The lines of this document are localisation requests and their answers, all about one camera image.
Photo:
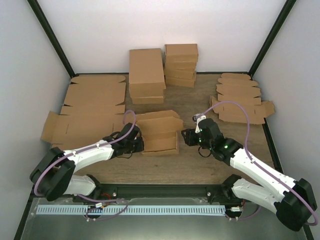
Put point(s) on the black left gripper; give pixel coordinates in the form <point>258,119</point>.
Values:
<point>141,145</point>

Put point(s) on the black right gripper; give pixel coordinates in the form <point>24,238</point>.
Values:
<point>189,140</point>

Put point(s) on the small brown cardboard box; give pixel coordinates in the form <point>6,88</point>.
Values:
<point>159,131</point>

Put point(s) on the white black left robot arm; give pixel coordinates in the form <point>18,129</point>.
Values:
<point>55,175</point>

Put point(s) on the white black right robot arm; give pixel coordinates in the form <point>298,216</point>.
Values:
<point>292,201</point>

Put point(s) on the large folded cardboard box bottom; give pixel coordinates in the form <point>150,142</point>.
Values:
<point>148,100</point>

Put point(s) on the large folded cardboard box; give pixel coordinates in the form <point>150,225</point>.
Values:
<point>146,73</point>
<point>148,100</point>

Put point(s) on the small folded box bottom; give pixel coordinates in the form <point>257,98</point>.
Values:
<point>181,83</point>

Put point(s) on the large folded cardboard box top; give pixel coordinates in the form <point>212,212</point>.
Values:
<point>146,73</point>

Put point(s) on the small folded box stack top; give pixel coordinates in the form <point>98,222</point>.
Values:
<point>181,52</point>

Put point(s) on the large flat cardboard blank front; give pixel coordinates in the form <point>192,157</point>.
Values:
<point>79,129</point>

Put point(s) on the large flat cardboard blank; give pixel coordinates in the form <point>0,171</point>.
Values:
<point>79,129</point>
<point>85,90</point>

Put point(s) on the stack of small flat blanks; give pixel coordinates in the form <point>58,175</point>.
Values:
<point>242,96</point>

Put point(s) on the large flat cardboard blank rear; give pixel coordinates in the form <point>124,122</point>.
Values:
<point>85,90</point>

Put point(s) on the clear acrylic cover plate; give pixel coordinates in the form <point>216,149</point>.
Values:
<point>263,226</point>

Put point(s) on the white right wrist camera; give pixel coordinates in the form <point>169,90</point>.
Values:
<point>197,118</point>

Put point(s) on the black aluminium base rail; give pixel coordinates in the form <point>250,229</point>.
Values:
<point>213,193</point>

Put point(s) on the light blue slotted cable duct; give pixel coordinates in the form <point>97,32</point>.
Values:
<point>134,210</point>

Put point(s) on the black frame post right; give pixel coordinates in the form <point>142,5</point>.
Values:
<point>276,27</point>

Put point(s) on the black frame post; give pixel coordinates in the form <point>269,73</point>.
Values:
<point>42,19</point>
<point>276,27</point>

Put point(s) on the black frame post left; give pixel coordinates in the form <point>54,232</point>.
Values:
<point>42,19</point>

